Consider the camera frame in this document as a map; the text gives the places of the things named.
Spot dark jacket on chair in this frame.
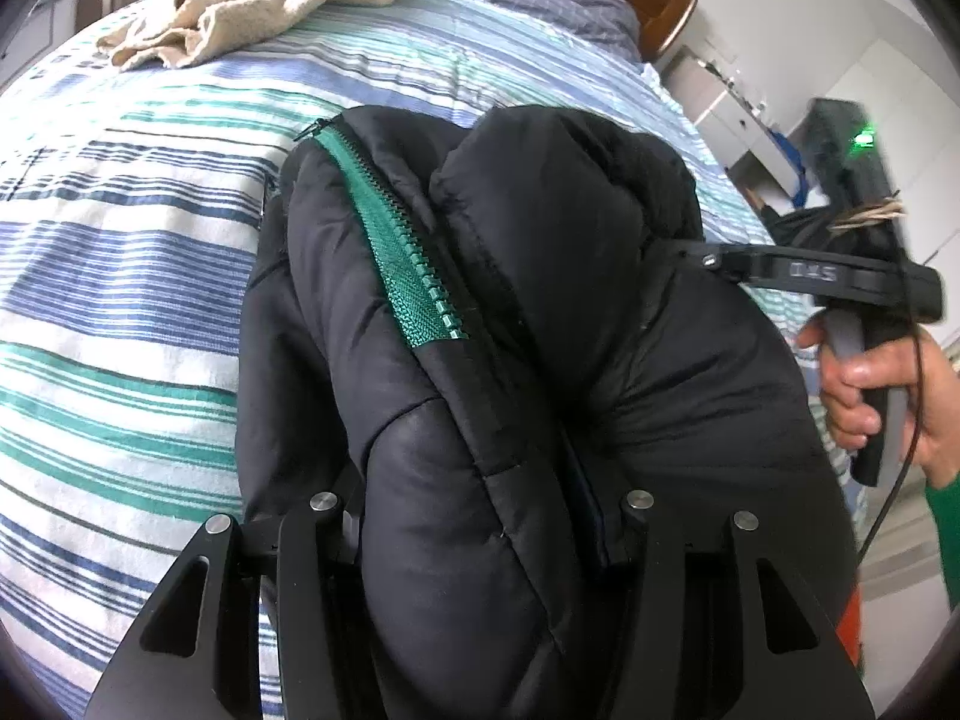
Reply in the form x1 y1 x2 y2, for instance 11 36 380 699
757 206 835 250

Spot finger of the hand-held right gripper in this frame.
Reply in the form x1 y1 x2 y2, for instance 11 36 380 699
671 238 773 284

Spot wooden headboard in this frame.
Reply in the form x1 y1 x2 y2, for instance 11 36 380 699
592 0 700 66

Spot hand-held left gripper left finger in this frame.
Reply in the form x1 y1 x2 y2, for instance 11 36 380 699
86 465 370 720

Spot black puffer jacket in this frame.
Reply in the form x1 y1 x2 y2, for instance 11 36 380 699
236 101 863 720

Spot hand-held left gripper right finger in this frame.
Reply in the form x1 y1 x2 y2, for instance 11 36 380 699
600 480 875 720

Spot beige cloth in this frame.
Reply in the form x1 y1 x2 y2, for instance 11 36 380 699
97 0 417 74

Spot blue checked pillow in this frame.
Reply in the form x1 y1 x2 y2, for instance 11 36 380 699
409 0 647 66

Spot person's right forearm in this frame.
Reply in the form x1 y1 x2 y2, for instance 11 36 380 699
924 465 960 612

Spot bed with striped sheet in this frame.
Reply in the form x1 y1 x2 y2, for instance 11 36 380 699
0 0 863 720

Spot person's right hand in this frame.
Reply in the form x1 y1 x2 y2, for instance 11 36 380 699
797 317 960 488

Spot blue cloth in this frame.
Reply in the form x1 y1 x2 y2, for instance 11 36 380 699
772 131 812 205

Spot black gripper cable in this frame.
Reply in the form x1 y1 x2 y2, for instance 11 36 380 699
855 322 925 567

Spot white bedside cabinet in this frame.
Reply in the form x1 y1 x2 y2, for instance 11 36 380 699
664 45 816 194

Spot person's orange fleece pants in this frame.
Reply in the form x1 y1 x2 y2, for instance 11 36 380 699
838 591 872 695

